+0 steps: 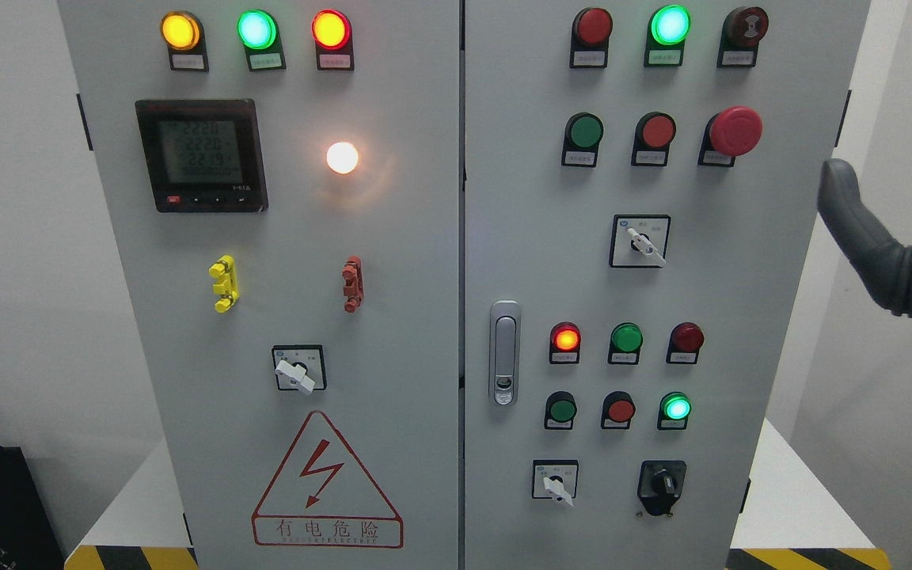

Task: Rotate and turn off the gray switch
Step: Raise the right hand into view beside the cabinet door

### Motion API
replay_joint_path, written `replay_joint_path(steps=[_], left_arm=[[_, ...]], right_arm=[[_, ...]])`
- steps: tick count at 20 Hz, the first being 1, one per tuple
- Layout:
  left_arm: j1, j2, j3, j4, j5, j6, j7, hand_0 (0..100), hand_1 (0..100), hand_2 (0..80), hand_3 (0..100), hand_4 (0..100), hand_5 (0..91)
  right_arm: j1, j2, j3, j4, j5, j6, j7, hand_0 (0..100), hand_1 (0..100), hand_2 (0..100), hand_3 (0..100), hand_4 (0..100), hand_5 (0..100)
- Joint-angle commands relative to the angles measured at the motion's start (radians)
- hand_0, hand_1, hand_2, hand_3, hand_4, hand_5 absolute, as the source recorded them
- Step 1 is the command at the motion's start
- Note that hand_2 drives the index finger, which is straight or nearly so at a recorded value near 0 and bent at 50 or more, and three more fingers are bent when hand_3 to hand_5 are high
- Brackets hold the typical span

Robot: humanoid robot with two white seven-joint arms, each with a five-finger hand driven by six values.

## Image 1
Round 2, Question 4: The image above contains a green indicator light top left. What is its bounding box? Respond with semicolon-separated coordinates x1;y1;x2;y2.
236;9;286;71

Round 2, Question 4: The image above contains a red emergency stop button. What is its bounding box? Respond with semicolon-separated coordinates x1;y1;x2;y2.
697;105;763;167

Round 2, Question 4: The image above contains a green indicator light top right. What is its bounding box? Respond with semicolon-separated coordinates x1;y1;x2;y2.
644;4;691;68

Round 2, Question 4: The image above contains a red push button lower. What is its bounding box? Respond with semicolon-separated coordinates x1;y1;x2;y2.
600;390;636;430

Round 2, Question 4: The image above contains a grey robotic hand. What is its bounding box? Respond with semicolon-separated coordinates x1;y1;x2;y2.
817;158;912;318

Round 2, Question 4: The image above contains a black rotary selector switch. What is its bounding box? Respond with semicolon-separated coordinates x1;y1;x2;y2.
636;461;687;516

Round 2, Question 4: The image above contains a lit green indicator light lower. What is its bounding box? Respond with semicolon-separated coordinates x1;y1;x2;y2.
656;392;692;431

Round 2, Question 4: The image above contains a white table with hazard stripes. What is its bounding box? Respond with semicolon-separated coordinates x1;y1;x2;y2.
64;423;891;569

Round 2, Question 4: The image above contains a black digital power meter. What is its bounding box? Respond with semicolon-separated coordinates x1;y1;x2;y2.
136;98;268;213

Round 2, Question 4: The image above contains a white glowing indicator light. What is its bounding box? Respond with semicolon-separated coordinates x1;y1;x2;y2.
325;141;359;176

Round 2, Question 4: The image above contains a silver door handle lock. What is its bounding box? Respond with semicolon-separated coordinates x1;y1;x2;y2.
488;300;521;405

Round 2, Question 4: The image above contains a green push button lower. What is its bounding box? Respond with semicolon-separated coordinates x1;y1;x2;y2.
543;390;578;430

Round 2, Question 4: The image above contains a grey cabinet door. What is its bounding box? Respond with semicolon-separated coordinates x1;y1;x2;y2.
465;1;871;569
59;1;460;569

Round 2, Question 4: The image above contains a grey rotary switch left door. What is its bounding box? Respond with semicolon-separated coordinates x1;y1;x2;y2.
272;345;327;396

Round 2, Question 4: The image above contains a red push button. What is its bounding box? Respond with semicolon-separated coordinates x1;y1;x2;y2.
631;112;677;167
600;390;636;430

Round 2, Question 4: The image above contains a grey left cabinet door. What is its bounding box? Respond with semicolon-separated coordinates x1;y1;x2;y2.
59;1;460;569

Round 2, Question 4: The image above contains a red-orange indicator light top left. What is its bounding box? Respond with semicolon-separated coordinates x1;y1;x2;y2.
311;9;355;71

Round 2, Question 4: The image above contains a red terminal clip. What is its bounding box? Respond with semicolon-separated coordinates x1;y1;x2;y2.
341;256;364;314

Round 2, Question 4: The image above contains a green indicator light middle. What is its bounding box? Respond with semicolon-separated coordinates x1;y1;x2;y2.
607;322;644;365

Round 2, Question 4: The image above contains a lit red indicator light middle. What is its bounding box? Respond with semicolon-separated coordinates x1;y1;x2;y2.
548;321;582;364

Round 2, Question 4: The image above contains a grey rotary switch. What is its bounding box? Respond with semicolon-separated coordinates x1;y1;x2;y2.
531;459;580;507
609;214;672;269

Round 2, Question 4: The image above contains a red push button upper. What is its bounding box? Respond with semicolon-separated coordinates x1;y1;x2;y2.
631;112;677;167

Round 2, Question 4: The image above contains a red electrical hazard warning sign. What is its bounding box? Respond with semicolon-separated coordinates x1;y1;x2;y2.
251;410;403;549

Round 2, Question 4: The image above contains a yellow indicator light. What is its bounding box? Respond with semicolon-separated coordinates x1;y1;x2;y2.
160;10;209;72

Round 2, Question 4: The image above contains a green push button upper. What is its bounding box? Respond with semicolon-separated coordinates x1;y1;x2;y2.
561;112;604;167

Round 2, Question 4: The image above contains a green push button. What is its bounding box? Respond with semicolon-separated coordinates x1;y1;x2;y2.
561;112;604;167
543;390;578;430

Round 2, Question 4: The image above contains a dark red buzzer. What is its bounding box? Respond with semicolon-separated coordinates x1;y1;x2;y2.
717;6;770;68

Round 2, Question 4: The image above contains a red indicator light top right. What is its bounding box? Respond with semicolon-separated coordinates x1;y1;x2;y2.
569;6;613;69

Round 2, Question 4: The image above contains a grey right cabinet door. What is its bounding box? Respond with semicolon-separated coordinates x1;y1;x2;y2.
465;1;871;569

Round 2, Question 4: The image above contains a yellow terminal clip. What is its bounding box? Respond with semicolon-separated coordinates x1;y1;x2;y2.
207;255;240;314

